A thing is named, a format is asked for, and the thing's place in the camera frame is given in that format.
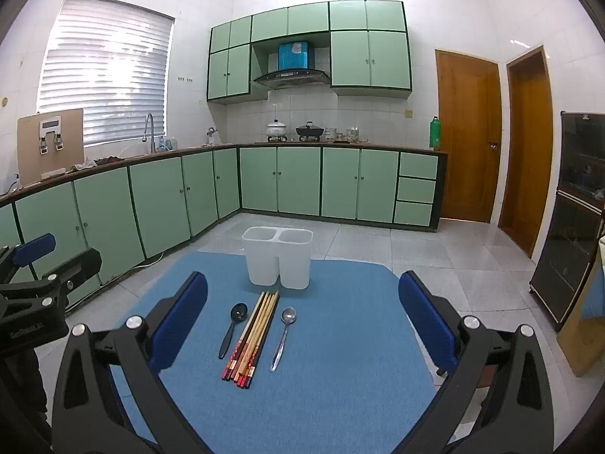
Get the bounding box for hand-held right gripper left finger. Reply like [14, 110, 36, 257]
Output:
[51, 271, 211, 454]

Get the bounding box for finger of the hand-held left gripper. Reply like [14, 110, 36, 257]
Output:
[0, 233, 56, 289]
[0, 247, 103, 310]

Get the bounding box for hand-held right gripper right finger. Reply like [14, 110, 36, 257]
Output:
[397, 271, 556, 454]

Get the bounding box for black spoon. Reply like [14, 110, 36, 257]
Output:
[218, 303, 249, 360]

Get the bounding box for bundle of chopsticks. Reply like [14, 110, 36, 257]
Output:
[221, 291, 281, 389]

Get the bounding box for metal spoon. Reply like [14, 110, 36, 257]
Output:
[270, 307, 298, 372]

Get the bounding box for white two-compartment utensil holder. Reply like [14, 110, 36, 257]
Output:
[242, 226, 315, 291]

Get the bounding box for wooden board with clips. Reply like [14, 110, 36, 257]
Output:
[17, 108, 86, 187]

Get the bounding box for cloth rags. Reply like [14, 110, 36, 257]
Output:
[71, 155, 126, 171]

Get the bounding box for blue table mat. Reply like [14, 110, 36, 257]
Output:
[109, 250, 438, 454]

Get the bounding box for chrome kitchen faucet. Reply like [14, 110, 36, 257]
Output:
[143, 112, 158, 154]

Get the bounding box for cardboard box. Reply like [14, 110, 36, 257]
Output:
[557, 265, 605, 378]

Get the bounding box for black glass-front cabinet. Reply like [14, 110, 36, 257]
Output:
[529, 111, 605, 332]

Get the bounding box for green base cabinets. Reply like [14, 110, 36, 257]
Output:
[0, 144, 449, 341]

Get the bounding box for closed wooden door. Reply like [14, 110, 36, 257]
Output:
[435, 48, 503, 224]

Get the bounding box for white window blind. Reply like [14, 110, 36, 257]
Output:
[37, 0, 175, 147]

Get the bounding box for white lidded pot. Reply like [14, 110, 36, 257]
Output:
[265, 120, 289, 143]

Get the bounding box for black wok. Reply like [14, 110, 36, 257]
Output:
[296, 121, 326, 141]

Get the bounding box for black range hood blue chimney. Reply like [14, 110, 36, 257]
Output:
[253, 41, 332, 90]

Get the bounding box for green wall cabinets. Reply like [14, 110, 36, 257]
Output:
[206, 0, 413, 103]

